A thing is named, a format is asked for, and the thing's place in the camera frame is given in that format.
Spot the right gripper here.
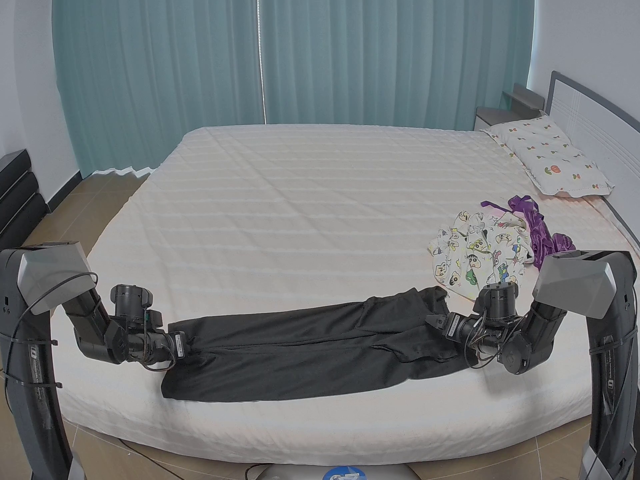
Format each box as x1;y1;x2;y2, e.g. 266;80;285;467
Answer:
444;312;482;345

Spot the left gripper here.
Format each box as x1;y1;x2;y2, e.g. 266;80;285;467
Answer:
156;331;190;364

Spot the black T-shirt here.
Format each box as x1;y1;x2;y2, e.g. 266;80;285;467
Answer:
160;284;473;403

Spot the bed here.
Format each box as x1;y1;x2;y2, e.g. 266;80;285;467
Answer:
47;70;640;466

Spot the white printed pyjama top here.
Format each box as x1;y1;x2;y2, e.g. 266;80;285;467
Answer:
426;209;533;303

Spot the purple garment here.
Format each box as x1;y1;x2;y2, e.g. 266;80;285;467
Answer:
480;194;576;271

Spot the white printed pillow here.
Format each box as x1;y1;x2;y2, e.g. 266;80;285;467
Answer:
480;113;616;199

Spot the black chest of drawers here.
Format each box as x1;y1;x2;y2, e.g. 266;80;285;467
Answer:
0;149;51;249

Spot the grey bedside table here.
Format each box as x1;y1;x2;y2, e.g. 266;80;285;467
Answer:
475;83;546;131

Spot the blue-green curtain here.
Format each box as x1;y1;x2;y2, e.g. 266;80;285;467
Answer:
257;0;536;131
52;0;266;179

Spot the black cable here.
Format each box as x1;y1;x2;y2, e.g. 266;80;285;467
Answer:
5;272;99;369
117;437;167;470

